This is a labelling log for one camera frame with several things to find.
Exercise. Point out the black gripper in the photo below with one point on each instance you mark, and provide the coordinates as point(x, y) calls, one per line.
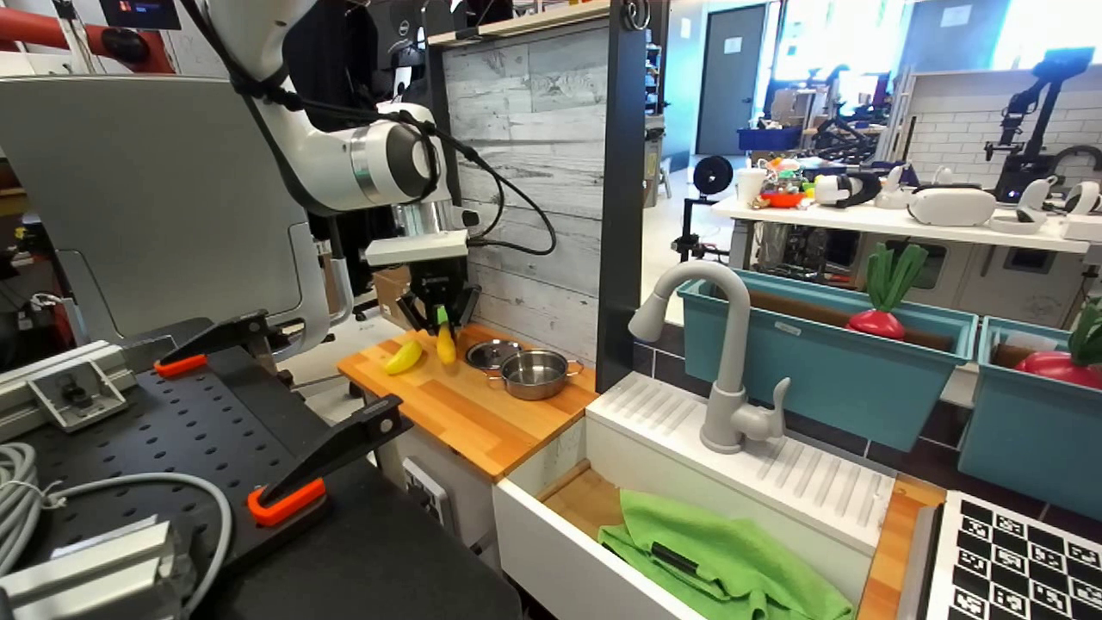
point(441, 280)

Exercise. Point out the orange carrot plush toy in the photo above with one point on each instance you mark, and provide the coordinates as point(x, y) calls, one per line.
point(447, 343)

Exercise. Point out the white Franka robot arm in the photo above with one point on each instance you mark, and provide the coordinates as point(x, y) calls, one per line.
point(347, 160)

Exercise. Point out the yellow banana plush toy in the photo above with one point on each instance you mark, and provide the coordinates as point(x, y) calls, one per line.
point(402, 355)

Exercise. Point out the wooden counter cabinet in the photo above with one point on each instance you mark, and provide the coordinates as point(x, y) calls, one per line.
point(483, 414)

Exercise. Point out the grey toy faucet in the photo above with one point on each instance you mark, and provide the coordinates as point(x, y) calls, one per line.
point(726, 392)

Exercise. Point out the white toy sink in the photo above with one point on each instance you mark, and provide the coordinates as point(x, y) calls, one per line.
point(744, 471)

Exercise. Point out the green toy object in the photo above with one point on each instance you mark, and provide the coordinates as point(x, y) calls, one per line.
point(712, 563)

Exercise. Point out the radish plush toy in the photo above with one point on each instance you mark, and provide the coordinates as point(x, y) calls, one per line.
point(888, 306)

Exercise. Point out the red green vegetable toy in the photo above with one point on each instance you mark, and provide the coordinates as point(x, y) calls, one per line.
point(1070, 348)

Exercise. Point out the round metal pot lid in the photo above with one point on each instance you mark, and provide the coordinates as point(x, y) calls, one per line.
point(492, 354)

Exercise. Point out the small metal bowl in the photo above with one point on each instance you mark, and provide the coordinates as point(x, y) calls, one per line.
point(535, 374)

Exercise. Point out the grey wood backsplash panel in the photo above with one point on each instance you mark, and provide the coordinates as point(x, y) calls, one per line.
point(535, 175)

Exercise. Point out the black perforated robot table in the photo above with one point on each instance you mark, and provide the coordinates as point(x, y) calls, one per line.
point(174, 427)

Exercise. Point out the grey metal panel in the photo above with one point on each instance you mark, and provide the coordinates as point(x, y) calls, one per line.
point(150, 208)

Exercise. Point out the teal planter box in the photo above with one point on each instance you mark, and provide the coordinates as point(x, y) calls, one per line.
point(829, 366)
point(1035, 435)

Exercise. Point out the white shelf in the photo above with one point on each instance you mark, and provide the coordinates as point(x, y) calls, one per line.
point(906, 227)

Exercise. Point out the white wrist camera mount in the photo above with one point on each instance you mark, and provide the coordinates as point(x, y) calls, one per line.
point(414, 247)

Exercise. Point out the black vertical post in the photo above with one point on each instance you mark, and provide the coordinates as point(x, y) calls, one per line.
point(624, 195)

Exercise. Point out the black camera on tripod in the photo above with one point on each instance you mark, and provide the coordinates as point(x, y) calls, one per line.
point(712, 177)

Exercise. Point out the aluminium extrusion bracket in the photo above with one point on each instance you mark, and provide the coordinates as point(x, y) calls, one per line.
point(70, 392)

